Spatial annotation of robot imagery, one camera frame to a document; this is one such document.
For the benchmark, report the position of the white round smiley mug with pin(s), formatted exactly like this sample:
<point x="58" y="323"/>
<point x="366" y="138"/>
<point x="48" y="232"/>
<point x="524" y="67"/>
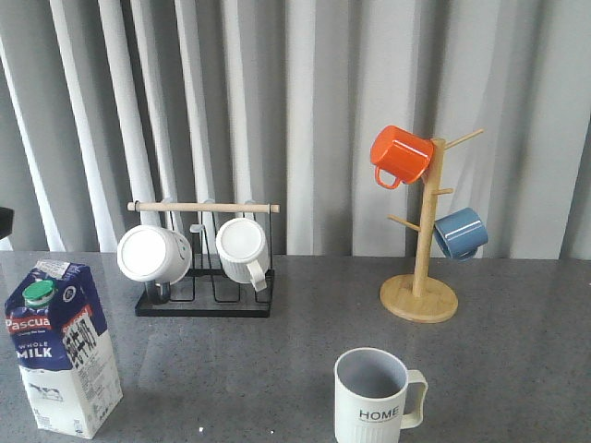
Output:
<point x="150" y="253"/>

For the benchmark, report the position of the grey white curtain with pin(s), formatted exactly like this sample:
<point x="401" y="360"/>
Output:
<point x="106" y="102"/>

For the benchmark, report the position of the orange mug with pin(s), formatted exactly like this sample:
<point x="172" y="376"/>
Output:
<point x="399" y="157"/>

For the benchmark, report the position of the white ribbed mug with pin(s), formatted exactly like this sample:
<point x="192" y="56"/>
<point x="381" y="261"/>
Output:
<point x="242" y="247"/>

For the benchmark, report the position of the cream HOME mug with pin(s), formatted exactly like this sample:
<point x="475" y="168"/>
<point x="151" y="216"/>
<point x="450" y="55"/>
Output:
<point x="376" y="396"/>

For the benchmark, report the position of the blue white milk carton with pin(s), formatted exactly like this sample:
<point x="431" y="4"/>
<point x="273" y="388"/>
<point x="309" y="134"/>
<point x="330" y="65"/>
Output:
<point x="65" y="354"/>

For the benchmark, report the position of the wooden mug tree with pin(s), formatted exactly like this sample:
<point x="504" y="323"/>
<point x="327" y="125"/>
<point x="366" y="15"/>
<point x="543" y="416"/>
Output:
<point x="417" y="297"/>

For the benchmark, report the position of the blue mug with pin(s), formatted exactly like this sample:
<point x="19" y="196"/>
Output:
<point x="460" y="234"/>

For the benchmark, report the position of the black wire mug rack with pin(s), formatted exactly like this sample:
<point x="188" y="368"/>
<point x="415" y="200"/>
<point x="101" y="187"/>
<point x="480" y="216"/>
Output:
<point x="206" y="291"/>

